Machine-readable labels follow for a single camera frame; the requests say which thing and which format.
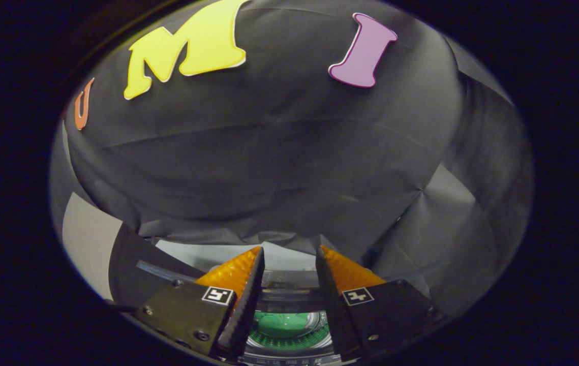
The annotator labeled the dark grey washing machine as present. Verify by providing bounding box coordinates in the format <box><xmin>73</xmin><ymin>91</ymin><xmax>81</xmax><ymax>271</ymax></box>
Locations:
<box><xmin>208</xmin><ymin>269</ymin><xmax>371</xmax><ymax>366</ymax></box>

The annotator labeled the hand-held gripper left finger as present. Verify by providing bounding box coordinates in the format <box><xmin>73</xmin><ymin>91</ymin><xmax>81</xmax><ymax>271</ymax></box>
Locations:
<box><xmin>133</xmin><ymin>247</ymin><xmax>266</xmax><ymax>360</ymax></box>

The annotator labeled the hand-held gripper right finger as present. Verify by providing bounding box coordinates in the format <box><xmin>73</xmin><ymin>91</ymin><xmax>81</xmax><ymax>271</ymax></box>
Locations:
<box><xmin>316</xmin><ymin>245</ymin><xmax>446</xmax><ymax>362</ymax></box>

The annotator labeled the green polo shirt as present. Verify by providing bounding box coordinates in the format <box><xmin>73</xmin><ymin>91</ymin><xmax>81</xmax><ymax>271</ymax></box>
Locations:
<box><xmin>250</xmin><ymin>312</ymin><xmax>330</xmax><ymax>350</ymax></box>

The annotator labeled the black backdrop cloth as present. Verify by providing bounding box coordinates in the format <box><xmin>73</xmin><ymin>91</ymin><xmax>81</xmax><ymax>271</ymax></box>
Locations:
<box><xmin>49</xmin><ymin>0</ymin><xmax>534</xmax><ymax>316</ymax></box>

